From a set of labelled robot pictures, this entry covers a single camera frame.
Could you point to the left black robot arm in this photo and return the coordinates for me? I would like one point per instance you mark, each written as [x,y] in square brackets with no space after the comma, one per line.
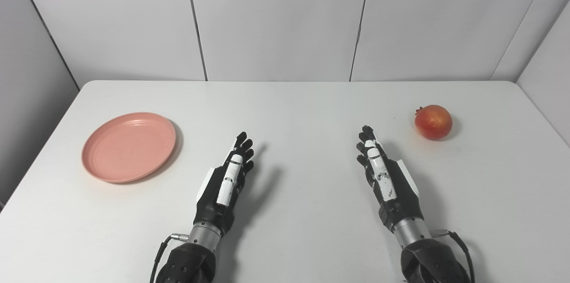
[196,256]

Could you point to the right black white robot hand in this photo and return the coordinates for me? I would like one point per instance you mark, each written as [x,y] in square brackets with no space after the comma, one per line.
[396,189]

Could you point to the red pomegranate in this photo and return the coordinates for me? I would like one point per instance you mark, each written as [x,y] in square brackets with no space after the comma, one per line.
[433,122]

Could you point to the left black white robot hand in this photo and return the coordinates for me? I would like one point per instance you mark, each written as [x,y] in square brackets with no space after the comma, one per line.
[219,194]

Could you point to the pink round plate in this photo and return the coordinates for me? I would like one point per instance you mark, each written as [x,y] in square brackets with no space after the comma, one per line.
[129,147]

